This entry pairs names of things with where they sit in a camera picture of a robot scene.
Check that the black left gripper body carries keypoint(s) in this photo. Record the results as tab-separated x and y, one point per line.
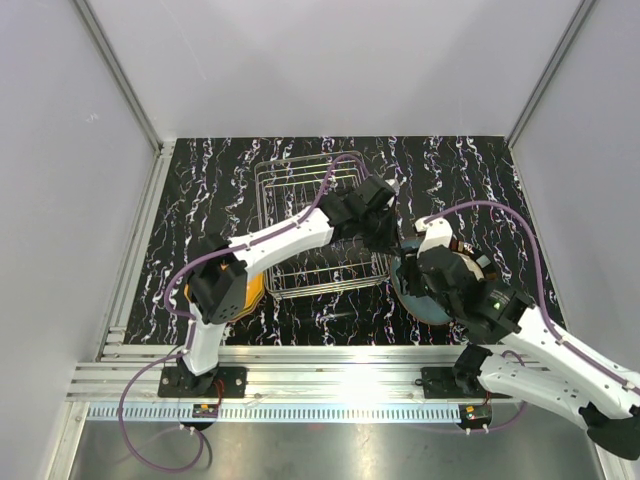
378	229

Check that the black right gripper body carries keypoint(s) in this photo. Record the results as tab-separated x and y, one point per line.
412	277

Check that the dark brown round plate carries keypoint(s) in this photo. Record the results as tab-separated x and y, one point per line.
425	309

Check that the blue round plate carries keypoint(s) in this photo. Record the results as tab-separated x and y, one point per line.
420	305

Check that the metal wire dish rack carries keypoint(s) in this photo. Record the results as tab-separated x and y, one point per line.
284	188

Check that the orange dotted scalloped plate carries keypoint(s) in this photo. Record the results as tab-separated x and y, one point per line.
255	292

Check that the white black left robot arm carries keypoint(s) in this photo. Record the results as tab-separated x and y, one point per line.
325	222

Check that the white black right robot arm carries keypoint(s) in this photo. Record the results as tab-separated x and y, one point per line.
515	350

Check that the right green circuit board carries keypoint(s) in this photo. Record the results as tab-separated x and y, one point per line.
476	416

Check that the green circuit board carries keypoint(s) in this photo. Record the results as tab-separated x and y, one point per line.
476	416
205	411

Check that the left green circuit board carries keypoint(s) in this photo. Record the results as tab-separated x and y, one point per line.
205	411

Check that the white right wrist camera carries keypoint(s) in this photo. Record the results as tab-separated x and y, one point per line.
435	233

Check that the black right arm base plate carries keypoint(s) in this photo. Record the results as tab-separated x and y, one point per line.
442	383

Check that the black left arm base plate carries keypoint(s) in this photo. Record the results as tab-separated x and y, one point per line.
225	382

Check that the left aluminium frame post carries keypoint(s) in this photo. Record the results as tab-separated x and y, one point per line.
107	53

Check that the aluminium frame post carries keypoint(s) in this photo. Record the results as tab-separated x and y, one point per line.
561	50
107	53

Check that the aluminium mounting rail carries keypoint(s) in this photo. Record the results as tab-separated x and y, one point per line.
276	374

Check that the right aluminium frame post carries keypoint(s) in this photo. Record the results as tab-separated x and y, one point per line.
561	50

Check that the white slotted cable duct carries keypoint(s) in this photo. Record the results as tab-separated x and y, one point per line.
280	413

